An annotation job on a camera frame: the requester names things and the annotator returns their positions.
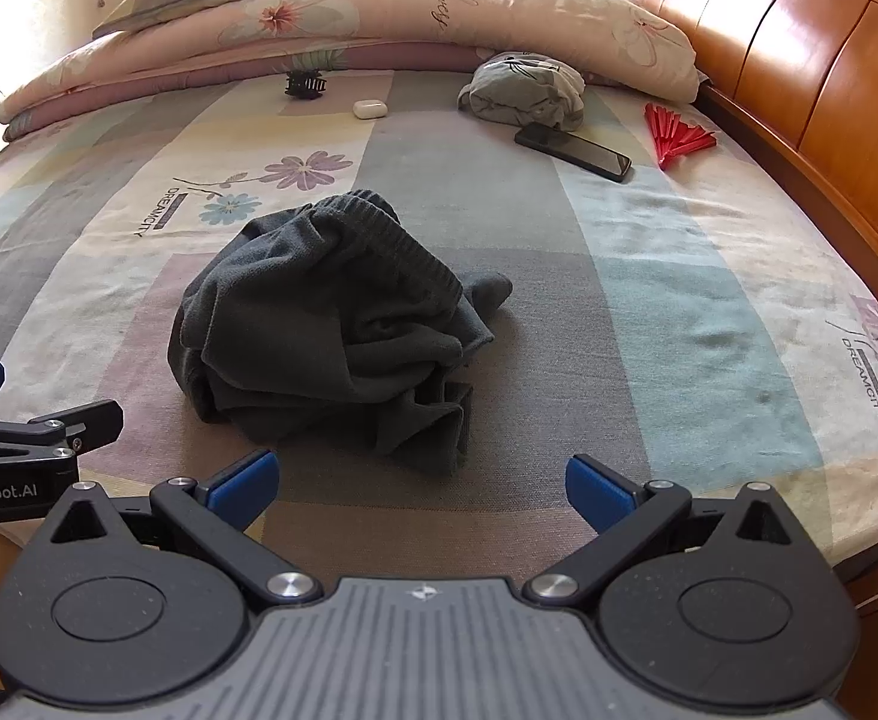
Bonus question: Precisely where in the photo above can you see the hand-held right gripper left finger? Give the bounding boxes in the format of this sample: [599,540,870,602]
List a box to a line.
[30,448,324,612]

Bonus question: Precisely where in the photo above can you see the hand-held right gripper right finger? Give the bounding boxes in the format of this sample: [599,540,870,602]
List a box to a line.
[524,453,813,608]

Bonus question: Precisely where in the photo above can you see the dark grey pants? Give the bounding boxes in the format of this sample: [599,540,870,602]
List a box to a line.
[169,191,515,475]

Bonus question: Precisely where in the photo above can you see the black smartphone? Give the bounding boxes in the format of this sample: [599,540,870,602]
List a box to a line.
[514,122,633,182]

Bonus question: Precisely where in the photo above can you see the red folding fan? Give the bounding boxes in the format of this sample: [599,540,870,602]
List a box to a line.
[644,103,719,168]

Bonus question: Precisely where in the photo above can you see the black hair claw clip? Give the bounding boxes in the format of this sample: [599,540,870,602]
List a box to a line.
[284,69,327,100]

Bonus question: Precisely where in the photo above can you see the folded grey cat-print garment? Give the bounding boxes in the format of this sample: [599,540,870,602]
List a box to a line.
[458,50,586,132]

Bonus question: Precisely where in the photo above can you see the wooden bed headboard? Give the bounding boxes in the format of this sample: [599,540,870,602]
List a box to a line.
[619,0,878,293]

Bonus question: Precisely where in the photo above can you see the folded pink floral quilt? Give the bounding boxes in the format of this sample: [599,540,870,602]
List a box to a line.
[0,0,701,143]

